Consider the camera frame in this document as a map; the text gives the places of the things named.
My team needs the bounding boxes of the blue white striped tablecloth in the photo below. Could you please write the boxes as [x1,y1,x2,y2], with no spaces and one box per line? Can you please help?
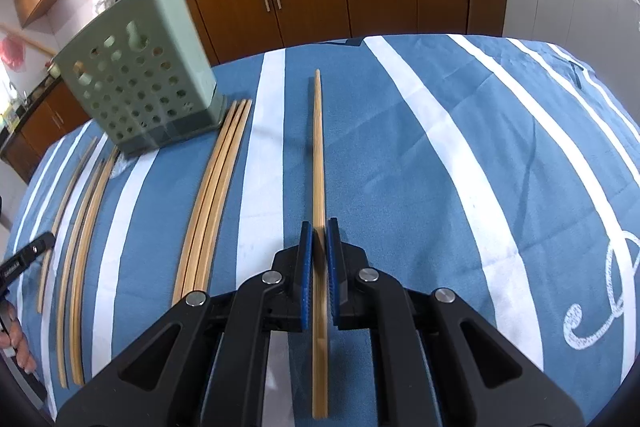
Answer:
[0,34,640,427]

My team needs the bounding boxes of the brown lower kitchen cabinets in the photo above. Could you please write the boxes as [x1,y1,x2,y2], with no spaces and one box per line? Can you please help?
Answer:
[0,0,512,185]

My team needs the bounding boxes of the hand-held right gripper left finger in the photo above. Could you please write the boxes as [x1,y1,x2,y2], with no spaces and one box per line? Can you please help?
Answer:
[55,221,315,427]

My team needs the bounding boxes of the green perforated utensil holder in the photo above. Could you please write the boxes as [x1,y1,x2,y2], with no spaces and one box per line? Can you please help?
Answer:
[52,0,229,158]

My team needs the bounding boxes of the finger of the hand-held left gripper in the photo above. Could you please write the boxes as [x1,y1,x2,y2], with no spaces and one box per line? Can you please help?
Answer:
[0,232,56,288]

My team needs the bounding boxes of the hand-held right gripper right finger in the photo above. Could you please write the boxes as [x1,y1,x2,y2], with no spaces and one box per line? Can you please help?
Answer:
[325,217,586,427]

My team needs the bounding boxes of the hanging red plastic bag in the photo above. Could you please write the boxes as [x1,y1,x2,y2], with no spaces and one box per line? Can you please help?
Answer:
[0,34,27,68]

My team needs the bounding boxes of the person's left hand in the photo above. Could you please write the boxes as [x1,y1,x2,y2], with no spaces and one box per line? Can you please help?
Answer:
[0,298,39,376]

